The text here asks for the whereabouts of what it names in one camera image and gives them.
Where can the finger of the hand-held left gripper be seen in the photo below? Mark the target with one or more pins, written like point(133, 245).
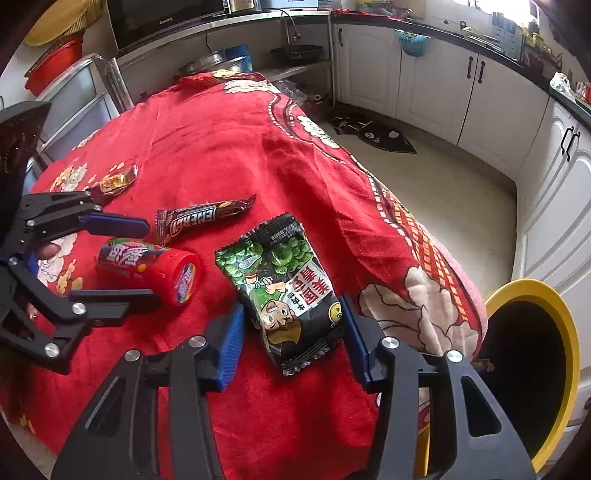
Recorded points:
point(115, 225)
point(115, 302)

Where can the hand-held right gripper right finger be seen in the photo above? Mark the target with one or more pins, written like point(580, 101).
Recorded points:
point(353, 341)

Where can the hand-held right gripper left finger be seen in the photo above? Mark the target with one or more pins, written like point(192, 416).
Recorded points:
point(233, 341)

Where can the red candy canister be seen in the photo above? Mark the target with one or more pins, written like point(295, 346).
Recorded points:
point(152, 267)

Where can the green pea snack packet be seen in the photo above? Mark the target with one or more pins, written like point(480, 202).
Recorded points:
point(277, 277)

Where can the yellow trash bin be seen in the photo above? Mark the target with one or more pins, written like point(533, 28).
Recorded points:
point(521, 369)

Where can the person's left hand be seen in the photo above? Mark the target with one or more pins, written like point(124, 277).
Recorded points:
point(46, 251)

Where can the small brown candy wrapper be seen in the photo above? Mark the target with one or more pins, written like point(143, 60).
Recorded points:
point(115, 182)

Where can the plastic drawer cabinet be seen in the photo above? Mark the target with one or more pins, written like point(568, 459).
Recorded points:
point(78, 92)

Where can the red plastic basin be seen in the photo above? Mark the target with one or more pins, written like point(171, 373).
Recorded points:
point(51, 69)

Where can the brown chocolate bar wrapper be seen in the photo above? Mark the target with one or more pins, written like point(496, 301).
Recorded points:
point(203, 217)

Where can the round bamboo tray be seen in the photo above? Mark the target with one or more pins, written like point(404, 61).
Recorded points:
point(55, 27)

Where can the red printed blanket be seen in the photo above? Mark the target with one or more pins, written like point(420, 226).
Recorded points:
point(231, 138)

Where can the steel basin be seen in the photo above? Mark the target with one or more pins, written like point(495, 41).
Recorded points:
point(207, 62)

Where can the black microwave oven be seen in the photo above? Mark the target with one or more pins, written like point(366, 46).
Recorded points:
point(161, 23)

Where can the blue jar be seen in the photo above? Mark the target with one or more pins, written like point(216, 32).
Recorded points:
point(238, 57)

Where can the black floor mat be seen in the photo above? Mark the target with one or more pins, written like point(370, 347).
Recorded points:
point(378, 134)

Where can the clear plastic container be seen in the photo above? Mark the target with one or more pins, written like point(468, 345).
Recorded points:
point(291, 90)

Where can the metal shelf rack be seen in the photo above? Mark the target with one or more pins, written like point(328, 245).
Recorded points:
point(277, 71)

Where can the black pan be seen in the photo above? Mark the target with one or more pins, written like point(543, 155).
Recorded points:
point(295, 51)

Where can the white kitchen cabinets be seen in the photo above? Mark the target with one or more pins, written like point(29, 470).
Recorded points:
point(434, 83)

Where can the blue hanging bin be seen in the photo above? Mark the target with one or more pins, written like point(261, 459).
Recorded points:
point(412, 44)

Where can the red cloth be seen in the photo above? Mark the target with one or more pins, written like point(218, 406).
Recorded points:
point(364, 14)

